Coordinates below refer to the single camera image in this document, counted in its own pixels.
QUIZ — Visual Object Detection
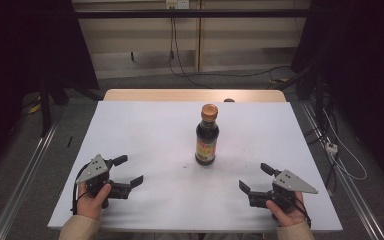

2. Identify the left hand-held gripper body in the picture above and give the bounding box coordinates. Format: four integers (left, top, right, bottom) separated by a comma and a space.
75, 154, 131, 210

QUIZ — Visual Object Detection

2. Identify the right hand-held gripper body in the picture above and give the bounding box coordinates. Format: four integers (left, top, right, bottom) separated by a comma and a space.
247, 169, 319, 215

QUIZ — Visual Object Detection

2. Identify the dark sauce bottle orange cap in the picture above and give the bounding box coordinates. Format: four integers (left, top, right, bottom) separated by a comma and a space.
194, 103, 221, 167

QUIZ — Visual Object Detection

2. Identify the person's right hand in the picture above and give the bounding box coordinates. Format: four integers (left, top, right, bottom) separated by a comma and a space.
265, 191, 310, 228

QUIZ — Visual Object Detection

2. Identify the person's left hand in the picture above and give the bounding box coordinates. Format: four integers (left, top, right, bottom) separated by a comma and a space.
76, 181, 113, 221

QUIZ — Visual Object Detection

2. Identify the white table board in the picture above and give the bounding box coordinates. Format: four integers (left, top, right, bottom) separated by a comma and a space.
47, 100, 344, 234

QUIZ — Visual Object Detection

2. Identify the white power strip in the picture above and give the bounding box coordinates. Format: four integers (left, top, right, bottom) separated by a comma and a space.
325, 141, 339, 156

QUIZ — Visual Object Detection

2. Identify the black stand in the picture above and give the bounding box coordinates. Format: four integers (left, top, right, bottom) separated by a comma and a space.
39, 77, 54, 138

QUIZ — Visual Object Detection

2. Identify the light wooden table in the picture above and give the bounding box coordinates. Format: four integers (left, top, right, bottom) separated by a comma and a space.
102, 88, 287, 103

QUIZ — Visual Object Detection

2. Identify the black curtain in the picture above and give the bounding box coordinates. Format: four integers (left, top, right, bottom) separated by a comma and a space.
289, 0, 384, 193
0, 0, 100, 183

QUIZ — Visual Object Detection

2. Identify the black horizontal bar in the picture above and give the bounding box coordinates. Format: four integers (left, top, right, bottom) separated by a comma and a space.
74, 8, 315, 20

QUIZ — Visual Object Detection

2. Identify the right hand-held gripper black cable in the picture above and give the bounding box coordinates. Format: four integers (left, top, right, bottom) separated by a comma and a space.
274, 192, 313, 230

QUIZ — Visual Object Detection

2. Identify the hand-held gripper black cable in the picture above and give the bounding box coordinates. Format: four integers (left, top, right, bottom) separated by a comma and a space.
274, 192, 313, 230
71, 162, 92, 216

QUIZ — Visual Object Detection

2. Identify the left hand-held gripper black cable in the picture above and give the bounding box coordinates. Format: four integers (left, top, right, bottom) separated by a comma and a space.
71, 162, 92, 216

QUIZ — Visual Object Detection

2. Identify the silver metal floor rail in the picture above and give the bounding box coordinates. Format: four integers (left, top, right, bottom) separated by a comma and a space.
0, 122, 60, 240
299, 100, 384, 240

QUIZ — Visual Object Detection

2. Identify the white cable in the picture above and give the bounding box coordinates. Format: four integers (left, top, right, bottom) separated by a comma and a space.
322, 109, 369, 182

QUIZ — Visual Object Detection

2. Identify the black wall cable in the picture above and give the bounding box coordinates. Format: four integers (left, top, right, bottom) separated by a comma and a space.
167, 16, 292, 89

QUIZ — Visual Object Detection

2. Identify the white wall socket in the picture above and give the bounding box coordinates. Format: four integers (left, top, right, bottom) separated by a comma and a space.
165, 0, 191, 10

